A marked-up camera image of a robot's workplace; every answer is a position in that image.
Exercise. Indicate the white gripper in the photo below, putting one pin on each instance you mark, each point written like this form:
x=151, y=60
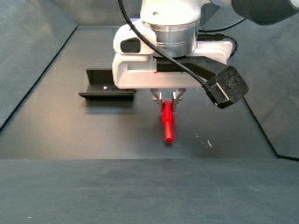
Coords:
x=135, y=62

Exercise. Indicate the red peg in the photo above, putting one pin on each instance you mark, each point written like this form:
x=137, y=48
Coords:
x=167, y=118

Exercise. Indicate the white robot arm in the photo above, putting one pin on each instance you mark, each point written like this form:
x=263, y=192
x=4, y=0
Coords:
x=210, y=13

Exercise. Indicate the black angled holder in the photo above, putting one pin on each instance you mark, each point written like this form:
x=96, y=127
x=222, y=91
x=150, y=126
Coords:
x=102, y=87

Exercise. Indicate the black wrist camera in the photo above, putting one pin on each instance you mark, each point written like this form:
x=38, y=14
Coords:
x=226, y=87

